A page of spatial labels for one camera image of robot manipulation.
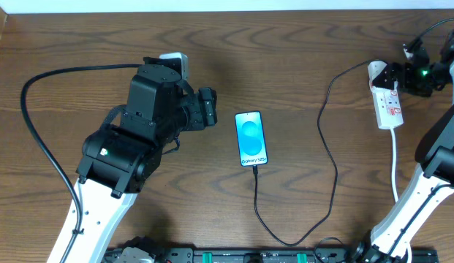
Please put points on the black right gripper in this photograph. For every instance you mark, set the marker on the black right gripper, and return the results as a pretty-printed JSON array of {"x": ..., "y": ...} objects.
[{"x": 406, "y": 74}]

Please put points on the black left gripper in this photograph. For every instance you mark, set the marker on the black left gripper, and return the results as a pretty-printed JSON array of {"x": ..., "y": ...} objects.
[{"x": 206, "y": 107}]

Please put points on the blue Galaxy smartphone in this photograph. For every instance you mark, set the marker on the blue Galaxy smartphone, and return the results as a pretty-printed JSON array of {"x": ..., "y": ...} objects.
[{"x": 251, "y": 139}]

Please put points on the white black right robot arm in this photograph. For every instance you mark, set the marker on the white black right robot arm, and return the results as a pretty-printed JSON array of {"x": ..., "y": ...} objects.
[{"x": 433, "y": 179}]

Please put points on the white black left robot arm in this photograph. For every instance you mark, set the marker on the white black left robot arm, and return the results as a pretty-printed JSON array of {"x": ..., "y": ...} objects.
[{"x": 126, "y": 149}]

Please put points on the white power strip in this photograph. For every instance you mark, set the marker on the white power strip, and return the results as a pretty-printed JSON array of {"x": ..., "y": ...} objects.
[{"x": 387, "y": 107}]

